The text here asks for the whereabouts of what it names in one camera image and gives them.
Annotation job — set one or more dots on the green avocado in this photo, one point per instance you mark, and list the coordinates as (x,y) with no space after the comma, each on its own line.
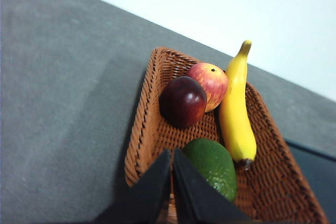
(218,163)

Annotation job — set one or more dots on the yellow banana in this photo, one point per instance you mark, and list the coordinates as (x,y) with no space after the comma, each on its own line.
(236,119)

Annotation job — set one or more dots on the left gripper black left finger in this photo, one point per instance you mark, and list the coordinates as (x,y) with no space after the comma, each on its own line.
(149,195)

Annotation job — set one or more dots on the red yellow apple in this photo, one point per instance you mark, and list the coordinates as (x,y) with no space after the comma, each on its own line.
(214,82)

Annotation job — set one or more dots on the black rectangular tray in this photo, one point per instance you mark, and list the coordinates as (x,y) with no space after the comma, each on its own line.
(320,176)

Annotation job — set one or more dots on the dark red plum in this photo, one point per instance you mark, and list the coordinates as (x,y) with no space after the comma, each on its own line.
(182,100)

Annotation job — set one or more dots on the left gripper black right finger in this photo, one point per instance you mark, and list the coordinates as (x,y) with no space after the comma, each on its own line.
(197,200)

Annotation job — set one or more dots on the brown woven wicker basket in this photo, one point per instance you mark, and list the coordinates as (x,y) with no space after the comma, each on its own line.
(275,182)

